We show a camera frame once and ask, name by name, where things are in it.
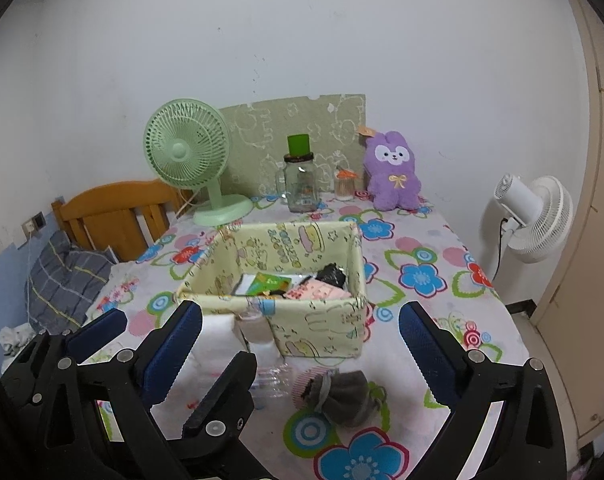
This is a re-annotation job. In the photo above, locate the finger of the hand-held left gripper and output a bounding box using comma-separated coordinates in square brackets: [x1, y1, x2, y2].
[4, 308, 128, 411]
[182, 351, 259, 445]

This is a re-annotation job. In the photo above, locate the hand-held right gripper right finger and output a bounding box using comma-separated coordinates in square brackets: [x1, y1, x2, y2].
[398, 301, 568, 480]

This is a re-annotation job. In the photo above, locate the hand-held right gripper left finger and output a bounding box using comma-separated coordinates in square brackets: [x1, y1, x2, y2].
[39, 301, 203, 480]

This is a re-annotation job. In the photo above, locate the white tissue packet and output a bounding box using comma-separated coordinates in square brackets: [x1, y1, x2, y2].
[202, 313, 247, 361]

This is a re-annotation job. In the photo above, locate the clear plastic bottle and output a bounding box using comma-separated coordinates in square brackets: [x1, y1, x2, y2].
[237, 310, 303, 401]

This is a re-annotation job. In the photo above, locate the grey sock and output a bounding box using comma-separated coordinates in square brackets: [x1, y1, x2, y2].
[302, 369, 377, 428]

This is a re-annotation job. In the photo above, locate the yellow printed fabric storage box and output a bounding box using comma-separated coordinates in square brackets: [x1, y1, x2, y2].
[174, 221, 369, 359]

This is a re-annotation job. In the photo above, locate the green orange snack packet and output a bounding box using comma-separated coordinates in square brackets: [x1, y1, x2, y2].
[234, 272, 295, 301]

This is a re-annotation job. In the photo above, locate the pink cartoon packet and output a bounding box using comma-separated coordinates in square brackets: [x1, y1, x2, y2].
[287, 280, 350, 302]

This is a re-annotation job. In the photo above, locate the black wrapper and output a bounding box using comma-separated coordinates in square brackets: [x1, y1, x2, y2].
[314, 265, 347, 288]

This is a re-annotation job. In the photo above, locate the grey plaid cloth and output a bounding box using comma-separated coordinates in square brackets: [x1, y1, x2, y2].
[26, 230, 115, 336]

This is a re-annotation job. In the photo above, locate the white crumpled cloth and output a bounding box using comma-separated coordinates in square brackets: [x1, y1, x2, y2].
[0, 324, 37, 358]

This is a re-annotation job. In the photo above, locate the wooden bed headboard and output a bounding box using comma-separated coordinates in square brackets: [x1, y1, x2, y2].
[50, 180, 195, 263]

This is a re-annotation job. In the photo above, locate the white standing fan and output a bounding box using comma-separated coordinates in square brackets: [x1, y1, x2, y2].
[489, 174, 575, 306]

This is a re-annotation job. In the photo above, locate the purple plush bunny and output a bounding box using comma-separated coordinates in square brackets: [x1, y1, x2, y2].
[358, 127, 423, 211]

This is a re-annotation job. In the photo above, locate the small jar orange lid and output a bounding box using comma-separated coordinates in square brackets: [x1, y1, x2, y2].
[334, 167, 357, 202]

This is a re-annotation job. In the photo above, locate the beige wooden door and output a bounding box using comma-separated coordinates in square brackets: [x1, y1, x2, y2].
[527, 0, 604, 451]

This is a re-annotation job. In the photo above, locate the green desk fan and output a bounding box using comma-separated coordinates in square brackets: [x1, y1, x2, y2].
[142, 99, 255, 227]

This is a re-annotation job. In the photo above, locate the glass mug jar green lid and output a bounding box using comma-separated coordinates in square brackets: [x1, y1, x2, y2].
[276, 133, 319, 213]

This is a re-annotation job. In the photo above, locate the green printed board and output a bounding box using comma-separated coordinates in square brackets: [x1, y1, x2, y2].
[217, 92, 367, 198]

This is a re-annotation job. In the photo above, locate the white charger cable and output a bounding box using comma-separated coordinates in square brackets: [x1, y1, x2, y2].
[24, 232, 35, 321]

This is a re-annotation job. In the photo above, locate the black fan cable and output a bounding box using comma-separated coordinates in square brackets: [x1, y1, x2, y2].
[491, 217, 509, 281]

